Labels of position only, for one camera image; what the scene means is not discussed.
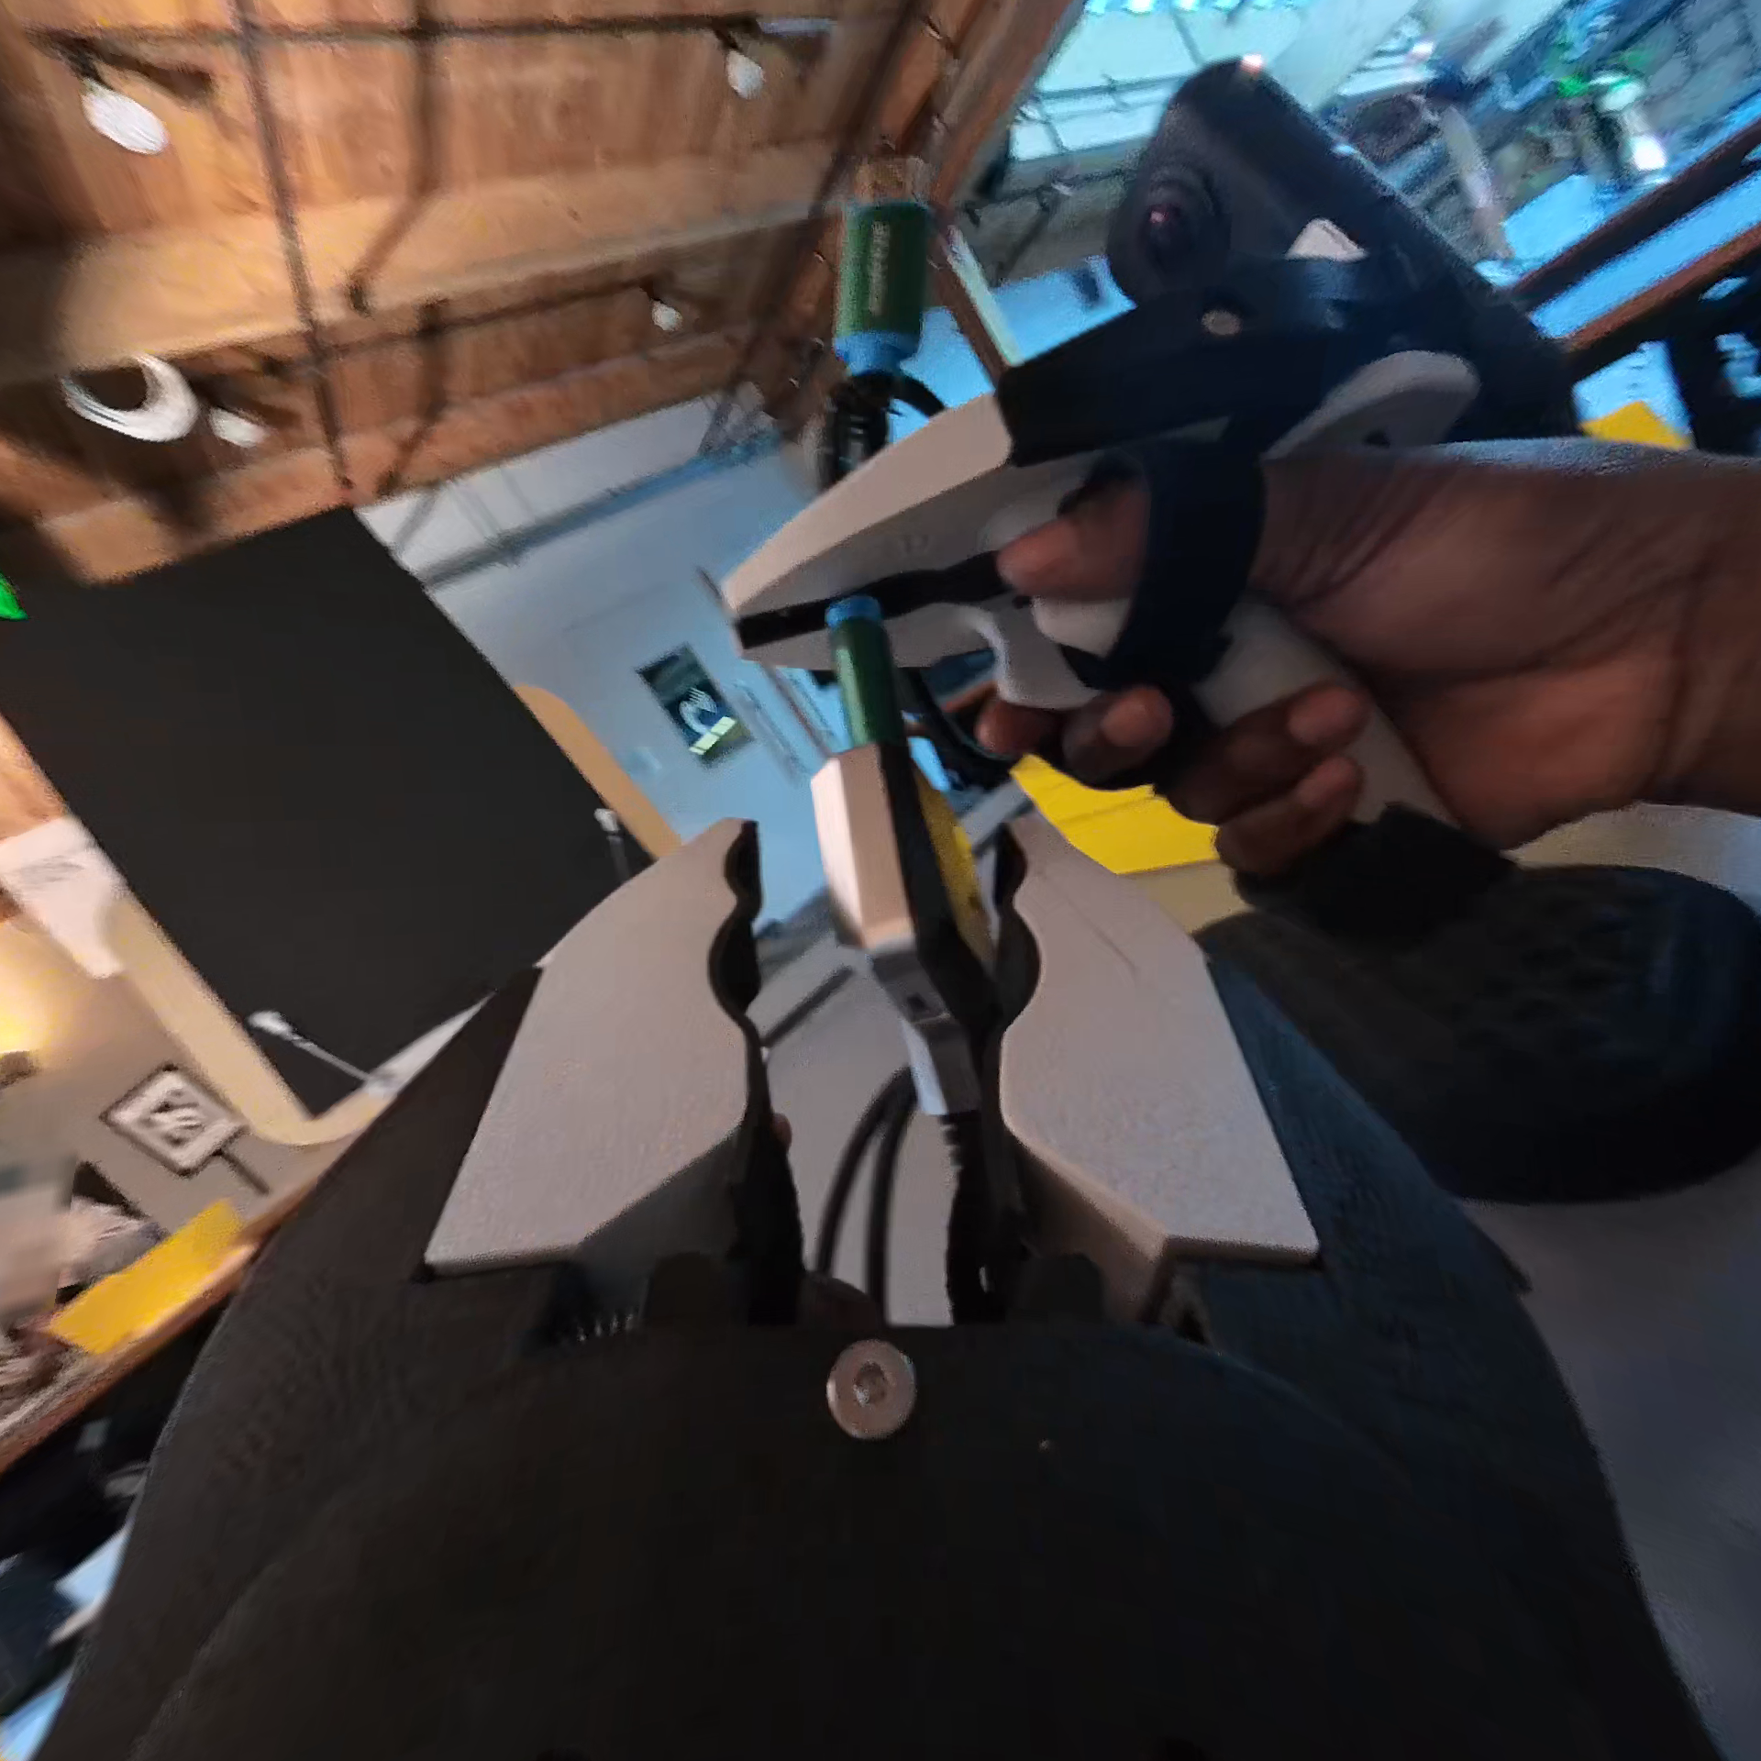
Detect dark wall poster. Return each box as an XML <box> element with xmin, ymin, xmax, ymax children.
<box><xmin>638</xmin><ymin>644</ymin><xmax>754</xmax><ymax>765</ymax></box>

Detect black braided cable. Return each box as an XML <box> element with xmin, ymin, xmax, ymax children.
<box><xmin>813</xmin><ymin>1064</ymin><xmax>1024</xmax><ymax>1326</ymax></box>

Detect black textured wrist rest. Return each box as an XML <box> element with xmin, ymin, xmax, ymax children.
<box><xmin>1195</xmin><ymin>823</ymin><xmax>1761</xmax><ymax>1211</ymax></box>

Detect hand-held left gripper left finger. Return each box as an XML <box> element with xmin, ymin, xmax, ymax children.
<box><xmin>426</xmin><ymin>818</ymin><xmax>805</xmax><ymax>1328</ymax></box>

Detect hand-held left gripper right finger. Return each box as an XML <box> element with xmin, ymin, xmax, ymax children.
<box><xmin>947</xmin><ymin>810</ymin><xmax>1322</xmax><ymax>1326</ymax></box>

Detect white panel stand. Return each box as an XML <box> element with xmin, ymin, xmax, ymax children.
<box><xmin>247</xmin><ymin>1006</ymin><xmax>380</xmax><ymax>1094</ymax></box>

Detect white logo wall sign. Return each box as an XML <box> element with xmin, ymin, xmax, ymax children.
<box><xmin>102</xmin><ymin>1064</ymin><xmax>247</xmax><ymax>1172</ymax></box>

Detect black wood-framed acoustic panel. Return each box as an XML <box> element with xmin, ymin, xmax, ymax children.
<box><xmin>0</xmin><ymin>508</ymin><xmax>681</xmax><ymax>1152</ymax></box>

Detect white ceiling lamp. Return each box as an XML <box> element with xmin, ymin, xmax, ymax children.
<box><xmin>61</xmin><ymin>355</ymin><xmax>209</xmax><ymax>445</ymax></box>
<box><xmin>75</xmin><ymin>72</ymin><xmax>175</xmax><ymax>157</ymax></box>

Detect yellow paper sheet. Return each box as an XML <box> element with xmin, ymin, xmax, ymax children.
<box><xmin>49</xmin><ymin>1203</ymin><xmax>247</xmax><ymax>1357</ymax></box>

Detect black hdmi switch box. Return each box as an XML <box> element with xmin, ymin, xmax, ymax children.
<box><xmin>810</xmin><ymin>744</ymin><xmax>1004</xmax><ymax>1116</ymax></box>

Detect person's right hand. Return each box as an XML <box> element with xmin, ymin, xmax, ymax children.
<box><xmin>972</xmin><ymin>435</ymin><xmax>1761</xmax><ymax>879</ymax></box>

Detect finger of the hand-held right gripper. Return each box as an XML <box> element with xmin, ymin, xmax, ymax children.
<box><xmin>738</xmin><ymin>580</ymin><xmax>1068</xmax><ymax>712</ymax></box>
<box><xmin>723</xmin><ymin>395</ymin><xmax>1106</xmax><ymax>630</ymax></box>

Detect small blue black connector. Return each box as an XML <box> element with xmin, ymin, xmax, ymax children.
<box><xmin>816</xmin><ymin>162</ymin><xmax>995</xmax><ymax>797</ymax></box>

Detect yellow plastic bin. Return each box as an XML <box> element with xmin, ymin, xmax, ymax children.
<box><xmin>1006</xmin><ymin>756</ymin><xmax>1243</xmax><ymax>879</ymax></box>

